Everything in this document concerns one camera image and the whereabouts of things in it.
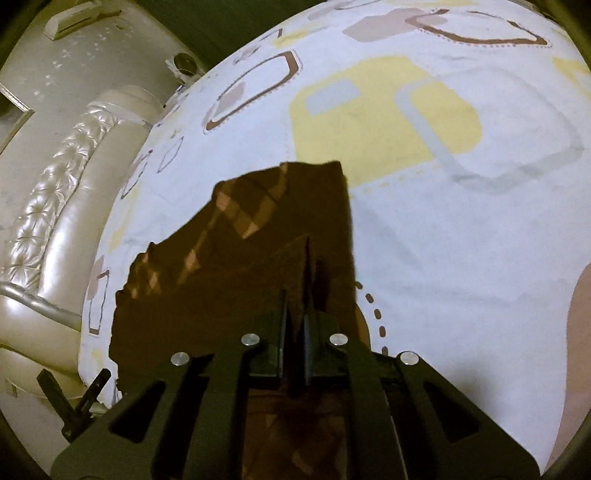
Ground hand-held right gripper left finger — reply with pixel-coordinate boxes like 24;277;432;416
50;289;290;480

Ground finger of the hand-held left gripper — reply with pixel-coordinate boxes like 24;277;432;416
37;369;77;432
62;368;112;441

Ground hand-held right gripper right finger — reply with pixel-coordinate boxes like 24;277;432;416
302;311;540;480

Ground brown knitted cloth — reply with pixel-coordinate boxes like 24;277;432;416
108;159;371;480

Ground cream leather headboard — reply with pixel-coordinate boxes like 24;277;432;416
0;85;162;407

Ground white patterned bed sheet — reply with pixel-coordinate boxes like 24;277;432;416
76;0;591;480

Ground dark green curtain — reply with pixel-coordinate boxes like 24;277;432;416
134;0;338;75

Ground framed wall picture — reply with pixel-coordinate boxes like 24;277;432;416
0;85;35;153

